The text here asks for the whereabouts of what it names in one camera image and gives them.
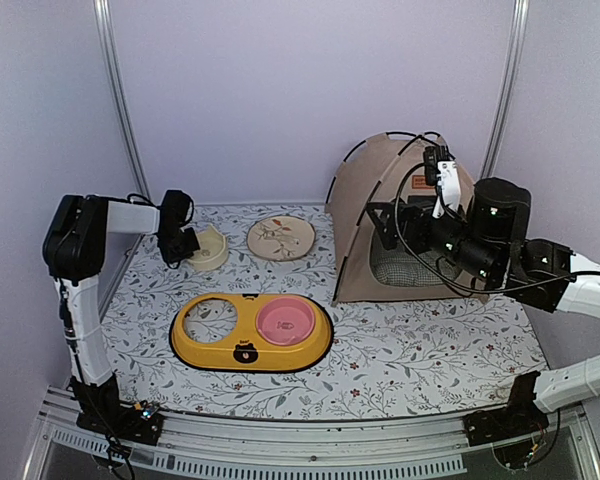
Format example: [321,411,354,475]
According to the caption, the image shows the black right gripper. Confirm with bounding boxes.
[367,195,502,285]

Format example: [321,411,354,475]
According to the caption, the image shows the cream pet bowl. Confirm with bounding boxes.
[186,225,229,272]

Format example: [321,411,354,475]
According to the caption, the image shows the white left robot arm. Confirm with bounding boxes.
[42,190,200,434]

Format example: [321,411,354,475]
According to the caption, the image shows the round beige embroidered mat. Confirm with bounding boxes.
[246,215,316,262]

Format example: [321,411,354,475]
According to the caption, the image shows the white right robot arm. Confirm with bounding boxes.
[365,178,600,436]

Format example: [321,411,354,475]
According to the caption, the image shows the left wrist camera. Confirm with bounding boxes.
[160,189,195,224]

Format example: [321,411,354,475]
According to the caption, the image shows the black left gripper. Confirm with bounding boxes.
[158,226,200,263]

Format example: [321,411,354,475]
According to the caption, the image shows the pink pet bowl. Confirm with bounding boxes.
[256,296,316,347]

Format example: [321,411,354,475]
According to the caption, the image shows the aluminium front rail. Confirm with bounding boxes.
[22,388,600,479]

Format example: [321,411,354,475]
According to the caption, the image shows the floral white table mat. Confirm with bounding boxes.
[102,205,546,420]

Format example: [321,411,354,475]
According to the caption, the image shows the beige fabric pet tent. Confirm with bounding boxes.
[325,131,461,304]

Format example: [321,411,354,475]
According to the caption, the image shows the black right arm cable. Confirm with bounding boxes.
[392,169,600,297]

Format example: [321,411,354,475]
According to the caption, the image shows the aluminium frame post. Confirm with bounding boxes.
[480,0,530,178]
[93,0,151,199]

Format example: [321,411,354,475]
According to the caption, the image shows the left aluminium frame post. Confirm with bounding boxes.
[93,0,151,199]

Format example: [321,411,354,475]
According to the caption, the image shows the green checkered pet cushion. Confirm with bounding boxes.
[370,244,461,287]

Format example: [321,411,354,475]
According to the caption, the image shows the right aluminium frame post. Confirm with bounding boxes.
[480,0,530,178]

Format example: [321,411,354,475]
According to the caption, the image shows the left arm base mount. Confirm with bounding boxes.
[70,376,164,446]

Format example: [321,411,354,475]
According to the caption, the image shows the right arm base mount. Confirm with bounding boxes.
[462,371,549,470]

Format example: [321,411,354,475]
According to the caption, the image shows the yellow double bowl holder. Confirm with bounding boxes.
[169,293,334,374]

